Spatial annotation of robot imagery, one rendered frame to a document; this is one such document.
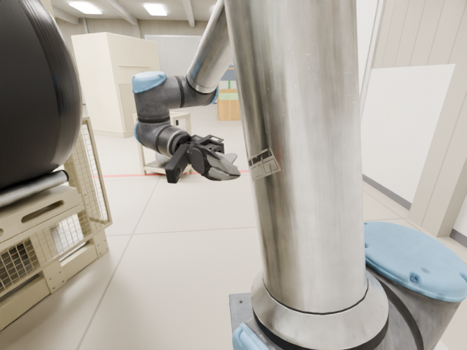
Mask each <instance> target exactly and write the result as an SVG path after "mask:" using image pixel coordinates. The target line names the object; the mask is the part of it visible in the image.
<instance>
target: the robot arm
mask: <svg viewBox="0 0 467 350"><path fill-rule="evenodd" d="M232 61H233V68H234V73H235V78H236V87H237V92H238V101H239V106H240V116H241V121H242V126H243V135H244V140H245V149H246V154H247V164H248V168H249V177H250V183H251V188H252V197H253V202H254V211H255V216H256V225H257V231H258V236H259V244H260V250H261V259H262V264H263V268H262V269H261V270H260V272H259V273H258V274H257V275H256V276H255V278H254V280H253V282H252V287H251V294H250V297H251V302H252V311H253V315H254V316H253V317H252V318H251V319H249V320H247V321H246V322H245V323H241V324H240V325H239V327H238V328H237V329H236V330H235V331H234V332H233V335H232V345H233V350H434V349H435V347H436V345H437V344H438V342H439V340H440V339H441V337H442V335H443V333H444V332H445V330H446V328H447V327H448V324H449V323H450V321H451V320H452V318H453V316H454V314H455V313H456V311H457V309H458V307H459V306H460V304H461V302H462V301H463V300H464V299H465V298H466V297H467V266H466V264H465V263H464V261H463V260H462V259H461V258H460V257H459V256H458V255H457V254H456V253H455V252H454V251H453V250H451V249H449V248H447V247H446V246H445V245H444V244H443V243H441V242H439V241H438V240H436V239H434V238H432V237H430V236H428V235H426V234H424V233H422V232H420V231H417V230H415V229H413V228H409V227H407V226H402V225H399V224H395V223H391V222H381V221H371V222H364V221H363V181H362V159H361V120H360V98H359V58H358V37H357V0H218V2H217V3H216V6H215V9H214V11H213V14H212V15H211V18H210V20H209V23H208V25H207V27H206V30H205V32H204V35H203V37H202V40H201V42H200V44H199V46H198V49H197V52H196V54H195V57H194V58H193V61H192V63H191V66H190V67H189V68H188V71H187V72H186V75H184V76H167V74H166V73H165V72H143V73H139V74H136V75H134V76H133V78H132V80H131V81H132V87H133V89H132V92H133V95H134V100H135V105H136V112H137V116H138V121H137V122H136V125H135V128H134V135H135V137H136V140H137V141H138V142H139V143H140V144H141V145H142V146H144V147H145V148H147V149H151V150H153V151H155V152H157V153H159V154H161V155H163V156H165V157H167V158H169V159H170V161H169V162H168V164H167V165H166V166H165V175H166V178H167V182H168V183H173V184H177V182H178V181H179V179H180V178H181V175H182V173H183V172H184V170H185V168H186V167H187V165H188V164H191V166H192V168H193V169H194V170H195V171H196V172H197V173H199V174H201V176H204V177H205V178H207V179H208V180H210V181H230V180H234V179H237V178H239V177H240V172H239V171H238V166H235V165H233V163H234V161H235V160H236V159H237V157H238V155H237V154H236V153H227V154H224V143H222V141H224V139H222V138H220V137H216V136H214V135H211V134H209V135H207V136H205V137H201V136H199V135H195V134H194V135H192V136H191V135H190V134H189V132H187V131H186V130H183V129H181V128H178V127H176V126H172V125H171V121H170V110H173V109H178V108H189V107H195V106H207V105H210V104H213V103H215V101H216V100H217V98H218V94H219V86H218V83H219V81H220V79H221V78H222V76H223V75H224V73H225V72H226V70H227V68H228V67H229V66H230V64H231V62H232ZM212 137H214V138H217V139H219V140H213V139H211V138H212Z"/></svg>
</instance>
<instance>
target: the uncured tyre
mask: <svg viewBox="0 0 467 350"><path fill-rule="evenodd" d="M82 118H83V99H82V92H81V84H80V80H79V75H78V72H77V69H76V65H75V62H74V59H73V56H72V53H71V51H70V49H69V47H68V44H67V42H66V40H65V38H64V36H63V34H62V32H61V30H60V29H59V27H58V25H57V23H56V22H55V20H54V19H53V17H52V16H51V15H50V13H49V11H48V10H47V9H46V8H45V6H44V5H43V3H42V2H41V0H0V189H2V188H6V187H9V186H11V185H15V184H18V183H21V182H24V181H27V180H30V179H32V178H36V177H39V176H42V175H45V174H48V173H51V172H52V171H54V170H55V169H57V168H59V167H60V166H61V165H63V164H64V163H65V162H66V161H67V160H68V158H69V157H70V156H71V154H72V152H73V150H74V148H75V145H76V141H77V139H78V136H79V133H80V130H81V124H82Z"/></svg>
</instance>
